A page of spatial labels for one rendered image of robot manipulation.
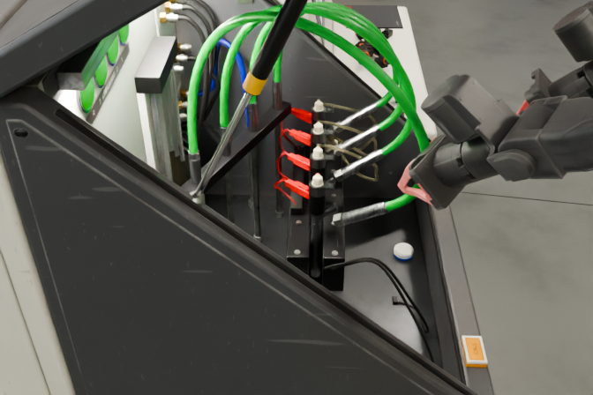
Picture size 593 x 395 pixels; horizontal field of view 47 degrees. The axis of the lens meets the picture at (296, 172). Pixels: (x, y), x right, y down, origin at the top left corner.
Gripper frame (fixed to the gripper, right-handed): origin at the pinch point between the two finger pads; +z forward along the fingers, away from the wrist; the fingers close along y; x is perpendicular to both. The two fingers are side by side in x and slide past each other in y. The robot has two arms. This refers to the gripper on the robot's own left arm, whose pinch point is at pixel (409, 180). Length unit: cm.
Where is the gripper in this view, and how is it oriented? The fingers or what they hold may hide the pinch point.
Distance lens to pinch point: 96.5
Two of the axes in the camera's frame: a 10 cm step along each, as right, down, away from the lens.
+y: -6.5, 6.0, -4.6
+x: 6.3, 7.7, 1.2
